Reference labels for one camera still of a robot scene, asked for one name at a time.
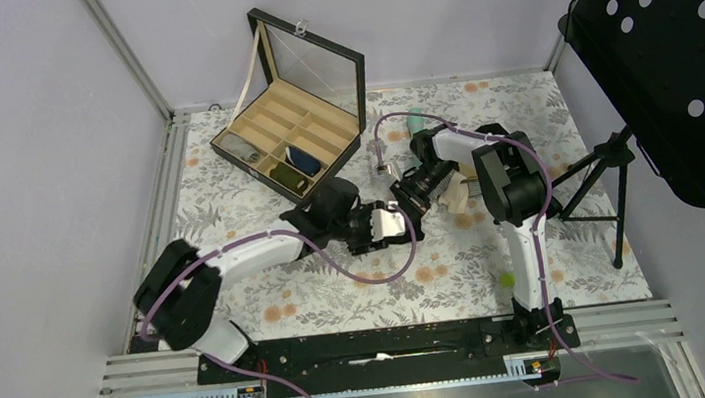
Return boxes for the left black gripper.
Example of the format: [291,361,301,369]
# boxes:
[326,199,388,256]

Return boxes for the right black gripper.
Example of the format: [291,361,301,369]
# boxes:
[387,158,462,235]

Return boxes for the navy blue white-trimmed underwear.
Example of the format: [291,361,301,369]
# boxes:
[285,145,323,178]

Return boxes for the black white-trimmed boxer briefs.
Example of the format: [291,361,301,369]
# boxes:
[403,206,427,242]

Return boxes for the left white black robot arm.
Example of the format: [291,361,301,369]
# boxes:
[134,178,423,380]

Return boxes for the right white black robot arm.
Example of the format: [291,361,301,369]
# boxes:
[390,125,562,350]

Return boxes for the mint green rolled cloth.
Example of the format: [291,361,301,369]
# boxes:
[406,107,426,139]

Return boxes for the floral patterned table mat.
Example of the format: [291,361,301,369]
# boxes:
[175,72,651,340]

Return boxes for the black cloth pile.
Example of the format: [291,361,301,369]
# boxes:
[471,124,560,227]

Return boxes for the dark rolled item in box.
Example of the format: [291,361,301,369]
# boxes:
[268,162,311,197]

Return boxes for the black wooden compartment box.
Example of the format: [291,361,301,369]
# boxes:
[210,8,367,203]

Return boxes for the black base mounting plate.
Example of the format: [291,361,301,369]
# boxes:
[194,306,585,398]

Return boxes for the green small block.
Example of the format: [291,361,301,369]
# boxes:
[499,271,515,290]

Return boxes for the grey rolled item in box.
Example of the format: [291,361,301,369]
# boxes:
[219,133,263,164]

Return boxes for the black tripod stand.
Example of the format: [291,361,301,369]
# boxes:
[545,125,649,276]

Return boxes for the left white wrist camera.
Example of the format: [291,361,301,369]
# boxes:
[370,204,408,241]

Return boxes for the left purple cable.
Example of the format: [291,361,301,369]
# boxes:
[128,202,437,398]

